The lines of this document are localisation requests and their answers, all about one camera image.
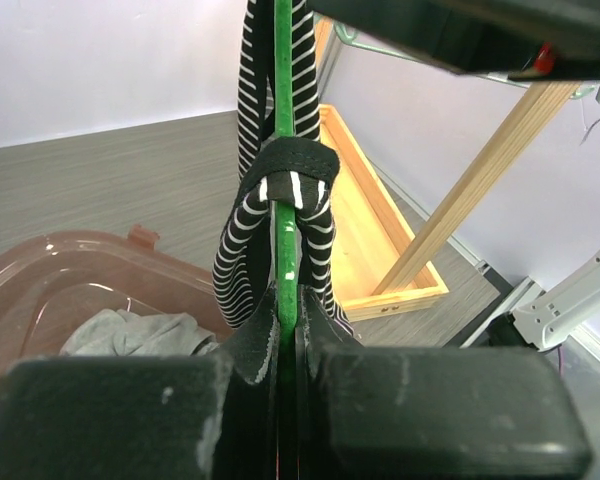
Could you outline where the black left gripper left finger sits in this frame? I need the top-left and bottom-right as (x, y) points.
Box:
(0, 289), (279, 479)

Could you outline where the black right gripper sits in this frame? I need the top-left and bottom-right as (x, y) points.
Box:
(309, 0), (600, 82)

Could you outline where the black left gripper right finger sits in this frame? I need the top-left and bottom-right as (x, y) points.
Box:
(296, 287), (593, 479)

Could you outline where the grey tank top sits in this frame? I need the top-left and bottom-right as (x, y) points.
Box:
(60, 309), (219, 357)

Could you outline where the black white striped top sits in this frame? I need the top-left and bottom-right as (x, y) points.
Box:
(212, 1), (353, 334)

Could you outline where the mint green clothes hanger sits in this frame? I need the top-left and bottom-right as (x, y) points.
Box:
(333, 22), (600, 102)

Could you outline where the bright green clothes hanger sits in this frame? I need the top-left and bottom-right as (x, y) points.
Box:
(272, 0), (301, 381)

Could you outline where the wooden clothes rack stand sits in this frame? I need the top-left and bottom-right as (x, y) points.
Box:
(320, 82), (579, 322)

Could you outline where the pink translucent basin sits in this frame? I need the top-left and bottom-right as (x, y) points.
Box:
(0, 226), (232, 375)

